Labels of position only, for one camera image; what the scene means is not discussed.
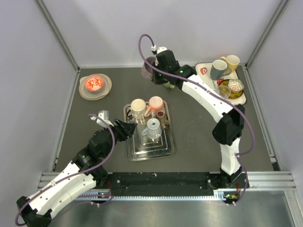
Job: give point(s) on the blue patterned small bowl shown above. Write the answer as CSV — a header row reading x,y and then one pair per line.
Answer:
x,y
235,85

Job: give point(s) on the grey ceramic plate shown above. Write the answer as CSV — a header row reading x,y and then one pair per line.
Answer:
x,y
85,94

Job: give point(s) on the light green ceramic mug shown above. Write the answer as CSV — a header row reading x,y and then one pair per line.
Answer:
x,y
168,85

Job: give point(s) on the red patterned bowl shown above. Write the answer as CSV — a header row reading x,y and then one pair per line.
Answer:
x,y
94,84

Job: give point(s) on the cream ceramic mug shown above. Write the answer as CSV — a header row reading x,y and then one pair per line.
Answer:
x,y
138,108

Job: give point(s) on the purple ceramic mug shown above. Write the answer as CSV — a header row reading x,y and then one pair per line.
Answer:
x,y
146,70

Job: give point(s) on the silver metal tray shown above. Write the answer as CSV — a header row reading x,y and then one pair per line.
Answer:
x,y
140,147

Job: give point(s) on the pale yellow mug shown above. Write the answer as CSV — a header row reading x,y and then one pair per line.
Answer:
x,y
232,61

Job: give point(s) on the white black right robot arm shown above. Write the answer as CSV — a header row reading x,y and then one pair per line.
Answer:
x,y
229,118

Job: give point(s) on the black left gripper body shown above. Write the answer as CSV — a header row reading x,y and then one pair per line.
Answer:
x,y
119,135

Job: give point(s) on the light grey ceramic mug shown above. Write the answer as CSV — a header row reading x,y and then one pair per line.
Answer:
x,y
153,129

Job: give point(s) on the brown striped small mug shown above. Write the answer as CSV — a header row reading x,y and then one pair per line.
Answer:
x,y
161,116

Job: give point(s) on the pink ceramic mug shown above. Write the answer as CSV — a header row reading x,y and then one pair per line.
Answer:
x,y
155,104

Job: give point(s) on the clear glass cup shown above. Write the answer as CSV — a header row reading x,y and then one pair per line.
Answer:
x,y
223,91

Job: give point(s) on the dark grey tall mug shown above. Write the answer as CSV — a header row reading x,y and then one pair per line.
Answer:
x,y
219,69

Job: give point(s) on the strawberry print white tray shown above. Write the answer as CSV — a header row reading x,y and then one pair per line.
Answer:
x,y
203,70

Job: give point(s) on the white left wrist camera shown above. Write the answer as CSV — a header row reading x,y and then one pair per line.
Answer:
x,y
103,119

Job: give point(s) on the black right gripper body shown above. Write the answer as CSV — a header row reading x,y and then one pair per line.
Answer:
x,y
160,77

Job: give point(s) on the yellow ceramic bowl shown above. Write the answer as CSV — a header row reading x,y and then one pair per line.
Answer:
x,y
233,95

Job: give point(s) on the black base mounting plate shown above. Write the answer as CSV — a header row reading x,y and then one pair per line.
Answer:
x,y
168,184

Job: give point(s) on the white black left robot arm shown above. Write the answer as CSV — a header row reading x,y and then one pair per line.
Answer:
x,y
84,172

